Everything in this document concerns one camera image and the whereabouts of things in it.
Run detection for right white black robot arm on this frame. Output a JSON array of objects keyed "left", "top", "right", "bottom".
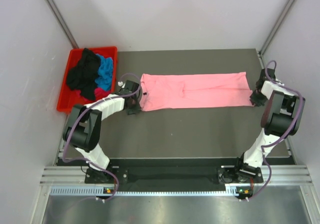
[{"left": 233, "top": 68, "right": 306, "bottom": 183}]

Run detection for right corner aluminium post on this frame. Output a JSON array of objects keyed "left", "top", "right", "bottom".
[{"left": 258, "top": 0, "right": 297, "bottom": 58}]

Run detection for left corner aluminium post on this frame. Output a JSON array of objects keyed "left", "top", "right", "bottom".
[{"left": 45, "top": 0, "right": 79, "bottom": 49}]

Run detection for black t shirt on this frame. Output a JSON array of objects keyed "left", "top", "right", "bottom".
[{"left": 66, "top": 48, "right": 101, "bottom": 101}]

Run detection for red plastic bin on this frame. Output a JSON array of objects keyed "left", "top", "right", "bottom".
[{"left": 56, "top": 46, "right": 118, "bottom": 114}]

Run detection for aluminium frame rail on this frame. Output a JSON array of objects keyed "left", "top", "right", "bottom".
[{"left": 40, "top": 165, "right": 313, "bottom": 186}]

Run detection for blue t shirt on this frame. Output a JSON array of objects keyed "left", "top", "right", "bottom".
[{"left": 95, "top": 54, "right": 114, "bottom": 91}]

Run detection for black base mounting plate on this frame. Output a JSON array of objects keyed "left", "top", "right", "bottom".
[{"left": 98, "top": 157, "right": 264, "bottom": 191}]

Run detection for slotted cable duct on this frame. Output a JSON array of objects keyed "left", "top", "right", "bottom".
[{"left": 50, "top": 186, "right": 250, "bottom": 197}]

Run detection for pink t shirt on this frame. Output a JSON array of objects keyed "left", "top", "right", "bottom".
[{"left": 140, "top": 72, "right": 253, "bottom": 112}]

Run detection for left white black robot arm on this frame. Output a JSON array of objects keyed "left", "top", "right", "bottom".
[{"left": 62, "top": 80, "right": 141, "bottom": 184}]

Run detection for corner aluminium post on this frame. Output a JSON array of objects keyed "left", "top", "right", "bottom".
[
  {"left": 45, "top": 0, "right": 79, "bottom": 49},
  {"left": 258, "top": 0, "right": 297, "bottom": 58}
]

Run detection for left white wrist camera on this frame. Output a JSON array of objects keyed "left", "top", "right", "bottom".
[{"left": 117, "top": 81, "right": 124, "bottom": 87}]

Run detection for magenta t shirt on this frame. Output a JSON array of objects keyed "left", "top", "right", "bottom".
[{"left": 75, "top": 87, "right": 111, "bottom": 103}]

